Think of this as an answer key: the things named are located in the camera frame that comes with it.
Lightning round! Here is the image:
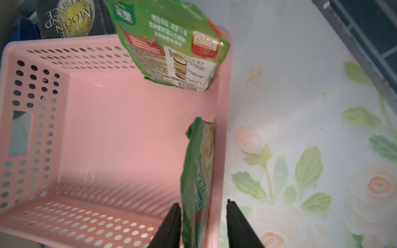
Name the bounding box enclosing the green small condiment packet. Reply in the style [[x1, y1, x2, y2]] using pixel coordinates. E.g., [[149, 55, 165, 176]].
[[104, 1, 230, 92]]

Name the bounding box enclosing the black moon book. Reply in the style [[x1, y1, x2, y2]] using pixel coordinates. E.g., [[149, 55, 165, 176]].
[[36, 0, 116, 39]]

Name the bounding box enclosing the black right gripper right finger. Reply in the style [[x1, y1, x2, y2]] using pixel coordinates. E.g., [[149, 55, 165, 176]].
[[226, 199, 264, 248]]

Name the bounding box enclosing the pink plastic basket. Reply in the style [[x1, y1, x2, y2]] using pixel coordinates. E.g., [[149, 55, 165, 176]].
[[1, 35, 232, 248]]

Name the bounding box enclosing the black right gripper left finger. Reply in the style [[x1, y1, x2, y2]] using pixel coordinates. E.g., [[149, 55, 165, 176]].
[[148, 203, 182, 248]]

